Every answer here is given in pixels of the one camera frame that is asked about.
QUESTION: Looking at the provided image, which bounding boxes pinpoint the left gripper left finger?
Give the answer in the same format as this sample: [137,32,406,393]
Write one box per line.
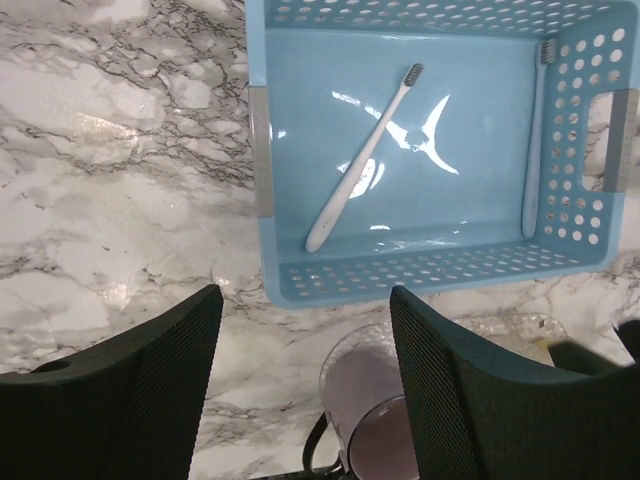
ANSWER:
[1,285,224,479]

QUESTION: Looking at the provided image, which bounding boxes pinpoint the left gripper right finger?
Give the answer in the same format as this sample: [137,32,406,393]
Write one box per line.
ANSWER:
[390,287,639,479]

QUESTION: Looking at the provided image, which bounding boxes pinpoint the clear textured round tray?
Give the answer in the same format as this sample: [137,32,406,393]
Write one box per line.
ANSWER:
[453,313,567,343]

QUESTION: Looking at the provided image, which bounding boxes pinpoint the purple translucent cup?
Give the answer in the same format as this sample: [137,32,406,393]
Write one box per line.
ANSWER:
[302,322,420,479]

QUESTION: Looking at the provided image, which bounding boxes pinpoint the blue plastic basket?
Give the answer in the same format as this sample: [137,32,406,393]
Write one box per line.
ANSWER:
[245,1,639,309]

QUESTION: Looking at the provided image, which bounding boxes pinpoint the grey toothbrush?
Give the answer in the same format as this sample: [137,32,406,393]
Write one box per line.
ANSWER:
[521,38,557,238]
[305,63,424,253]

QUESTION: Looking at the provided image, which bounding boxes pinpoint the yellow toothpaste tube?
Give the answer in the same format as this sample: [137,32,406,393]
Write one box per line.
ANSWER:
[533,339,564,350]

